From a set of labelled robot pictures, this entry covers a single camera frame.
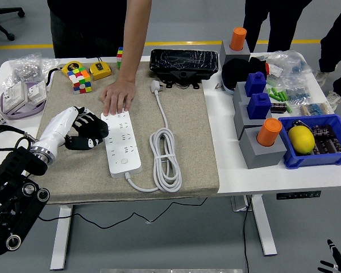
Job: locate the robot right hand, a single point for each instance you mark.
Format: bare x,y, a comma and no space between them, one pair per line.
337,257

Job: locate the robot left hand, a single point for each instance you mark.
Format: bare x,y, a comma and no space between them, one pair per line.
57,128

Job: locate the person's left hand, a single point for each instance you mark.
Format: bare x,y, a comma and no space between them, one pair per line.
119,95

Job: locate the white power strip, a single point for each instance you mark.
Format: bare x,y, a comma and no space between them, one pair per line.
122,148

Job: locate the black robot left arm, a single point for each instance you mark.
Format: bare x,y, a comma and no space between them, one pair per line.
14,165

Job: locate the square yellow tape measure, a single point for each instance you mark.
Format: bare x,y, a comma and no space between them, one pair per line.
100,72

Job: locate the colourful puzzle cube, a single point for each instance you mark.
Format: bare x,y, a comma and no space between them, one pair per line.
119,58
79,81

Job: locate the purple tray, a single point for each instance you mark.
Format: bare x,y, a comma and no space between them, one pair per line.
20,116

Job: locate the white socket box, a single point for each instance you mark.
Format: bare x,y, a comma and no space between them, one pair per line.
37,91
14,96

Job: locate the round yellow tape measure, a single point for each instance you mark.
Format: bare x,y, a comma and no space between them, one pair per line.
71,66

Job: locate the clear bag of metal nuts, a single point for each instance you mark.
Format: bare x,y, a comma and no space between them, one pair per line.
25,71

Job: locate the black table control panel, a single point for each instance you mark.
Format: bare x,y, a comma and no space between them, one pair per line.
298,195

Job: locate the black film-wrapped device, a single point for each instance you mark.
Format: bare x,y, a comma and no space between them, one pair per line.
184,61

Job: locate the person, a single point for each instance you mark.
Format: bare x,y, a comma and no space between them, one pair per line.
272,22
88,22
338,42

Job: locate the white table leg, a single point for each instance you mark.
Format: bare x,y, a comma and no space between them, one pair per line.
262,227
59,241

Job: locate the grey-brown mat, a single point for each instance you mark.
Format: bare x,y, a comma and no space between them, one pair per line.
193,142

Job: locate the blue plastic bin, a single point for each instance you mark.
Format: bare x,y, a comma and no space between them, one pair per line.
315,161

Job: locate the white blue round dish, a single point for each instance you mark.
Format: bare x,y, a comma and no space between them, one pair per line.
228,90

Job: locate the dark brown capacitor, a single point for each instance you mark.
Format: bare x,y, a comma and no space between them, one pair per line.
329,146
324,131

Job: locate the grey under-table box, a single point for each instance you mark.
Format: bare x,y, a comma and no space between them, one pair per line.
238,204

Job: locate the grey square block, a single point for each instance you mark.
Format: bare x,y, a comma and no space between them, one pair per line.
234,55
241,119
261,157
238,92

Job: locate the black office chair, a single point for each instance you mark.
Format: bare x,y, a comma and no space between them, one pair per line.
20,12

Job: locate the yellow lemon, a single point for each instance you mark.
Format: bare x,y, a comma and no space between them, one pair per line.
301,140

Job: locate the black cloth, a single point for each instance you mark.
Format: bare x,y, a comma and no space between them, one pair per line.
241,69

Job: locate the orange cylinder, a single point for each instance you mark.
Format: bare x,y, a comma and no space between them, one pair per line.
238,38
268,132

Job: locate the blue block with knob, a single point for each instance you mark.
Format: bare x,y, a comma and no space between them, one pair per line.
258,106
255,84

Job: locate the small black clip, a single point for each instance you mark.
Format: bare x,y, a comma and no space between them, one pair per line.
297,123

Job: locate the clear bag of tan resistors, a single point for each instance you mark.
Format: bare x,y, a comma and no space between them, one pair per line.
315,109

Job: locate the small green cylinder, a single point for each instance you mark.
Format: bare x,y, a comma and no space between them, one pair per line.
276,94
283,96
270,93
289,107

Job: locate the red white labelled item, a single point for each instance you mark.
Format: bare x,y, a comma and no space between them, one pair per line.
274,70

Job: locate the dark printed capacitor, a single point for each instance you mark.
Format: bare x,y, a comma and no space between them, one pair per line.
278,108

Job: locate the clear bag of blue resistors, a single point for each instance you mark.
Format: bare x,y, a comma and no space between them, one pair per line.
298,92

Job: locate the large clear bag of resistors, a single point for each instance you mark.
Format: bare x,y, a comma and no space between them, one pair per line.
292,64

